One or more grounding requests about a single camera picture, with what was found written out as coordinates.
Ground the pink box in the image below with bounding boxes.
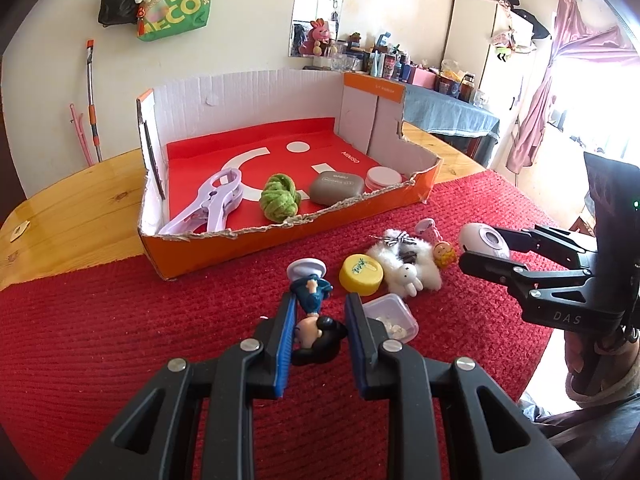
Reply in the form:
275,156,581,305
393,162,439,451
407,67,438,88

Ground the grey rounded case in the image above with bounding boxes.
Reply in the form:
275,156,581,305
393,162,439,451
309,171,366,206

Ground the pink bunny plush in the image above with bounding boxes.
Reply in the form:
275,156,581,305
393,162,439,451
299,20,333,57

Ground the sailor boy figurine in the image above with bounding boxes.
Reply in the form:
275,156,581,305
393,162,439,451
287,257,348,367

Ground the orange cardboard box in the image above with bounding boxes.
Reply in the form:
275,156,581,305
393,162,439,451
136,70,443,281

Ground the person's right hand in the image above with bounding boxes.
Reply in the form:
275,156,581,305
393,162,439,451
564,327,640,396

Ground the white fluffy rabbit hair clip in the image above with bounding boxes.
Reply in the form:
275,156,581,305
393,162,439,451
365,228,443,298

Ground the green tote bag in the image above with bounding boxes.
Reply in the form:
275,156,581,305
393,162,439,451
137,0,216,43

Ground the yellow round cap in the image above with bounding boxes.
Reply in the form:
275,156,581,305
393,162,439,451
339,254,385,295

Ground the white egg-shaped device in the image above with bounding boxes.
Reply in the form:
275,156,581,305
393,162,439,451
459,222,511,261

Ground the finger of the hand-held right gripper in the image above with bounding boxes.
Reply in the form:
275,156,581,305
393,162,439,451
459,251,593,291
492,226,598,266

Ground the green yarn ball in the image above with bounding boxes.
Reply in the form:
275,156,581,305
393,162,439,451
260,174,302,222

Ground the pink curtain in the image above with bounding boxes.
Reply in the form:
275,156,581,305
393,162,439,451
505,0,631,171

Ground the small clear plastic box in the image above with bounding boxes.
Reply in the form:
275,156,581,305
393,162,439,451
361,294,420,343

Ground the red printed paper sheet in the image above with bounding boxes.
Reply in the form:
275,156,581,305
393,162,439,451
165,117,386,233

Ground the mop handle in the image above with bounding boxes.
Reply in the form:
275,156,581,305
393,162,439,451
85,39,103,163

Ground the pink plastic stick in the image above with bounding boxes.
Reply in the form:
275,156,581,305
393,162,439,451
69,104,95,167

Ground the white cabinet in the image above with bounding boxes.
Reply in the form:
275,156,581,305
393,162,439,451
442,0,538,171

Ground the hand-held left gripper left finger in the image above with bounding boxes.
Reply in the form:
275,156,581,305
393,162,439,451
65,292,301,480

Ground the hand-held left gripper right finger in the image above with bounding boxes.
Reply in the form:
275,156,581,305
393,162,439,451
345,291,571,480

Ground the red knitted blanket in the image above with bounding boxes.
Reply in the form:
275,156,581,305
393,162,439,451
0,167,601,480

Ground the row of bottles and cups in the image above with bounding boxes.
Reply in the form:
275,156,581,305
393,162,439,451
302,32,488,106

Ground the small pink yellow doll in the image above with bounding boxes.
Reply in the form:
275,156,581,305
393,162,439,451
414,217,458,268

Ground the large purple plastic clip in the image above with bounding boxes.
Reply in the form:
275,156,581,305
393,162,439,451
157,170,244,235

